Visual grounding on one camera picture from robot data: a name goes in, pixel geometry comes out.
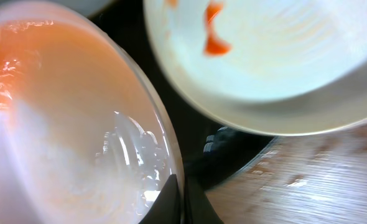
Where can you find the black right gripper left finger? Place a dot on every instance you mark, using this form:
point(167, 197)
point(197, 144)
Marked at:
point(166, 208)

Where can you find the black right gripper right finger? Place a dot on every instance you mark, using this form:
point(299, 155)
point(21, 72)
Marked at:
point(198, 209)

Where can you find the white plate with ketchup smear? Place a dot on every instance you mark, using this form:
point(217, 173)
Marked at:
point(285, 68)

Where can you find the round black serving tray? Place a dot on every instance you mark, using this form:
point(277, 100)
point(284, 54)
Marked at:
point(211, 153)

